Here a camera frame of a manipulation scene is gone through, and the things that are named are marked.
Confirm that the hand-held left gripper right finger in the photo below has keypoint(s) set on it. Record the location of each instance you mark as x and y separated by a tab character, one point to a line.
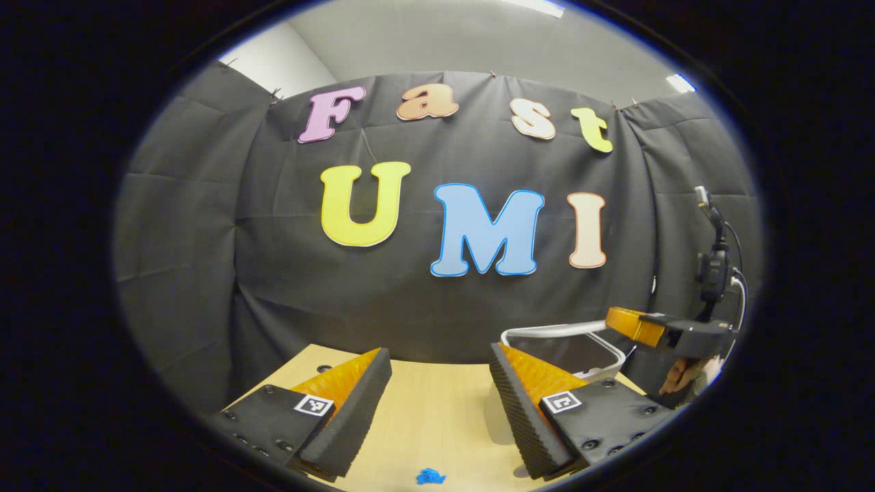
523	417

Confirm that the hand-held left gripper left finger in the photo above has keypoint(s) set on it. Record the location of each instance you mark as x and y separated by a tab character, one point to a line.
355	417

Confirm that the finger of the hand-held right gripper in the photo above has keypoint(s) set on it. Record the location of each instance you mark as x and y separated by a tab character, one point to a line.
690	335

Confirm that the white desktop garbage bin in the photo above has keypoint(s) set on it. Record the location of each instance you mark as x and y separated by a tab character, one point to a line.
574	352

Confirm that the blue paper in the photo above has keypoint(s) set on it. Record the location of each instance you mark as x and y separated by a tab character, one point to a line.
431	476

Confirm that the wooden desktop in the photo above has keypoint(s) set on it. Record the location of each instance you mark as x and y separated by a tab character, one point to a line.
437	424

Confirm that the black backdrop cloth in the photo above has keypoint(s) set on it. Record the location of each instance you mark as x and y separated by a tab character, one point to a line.
273	287

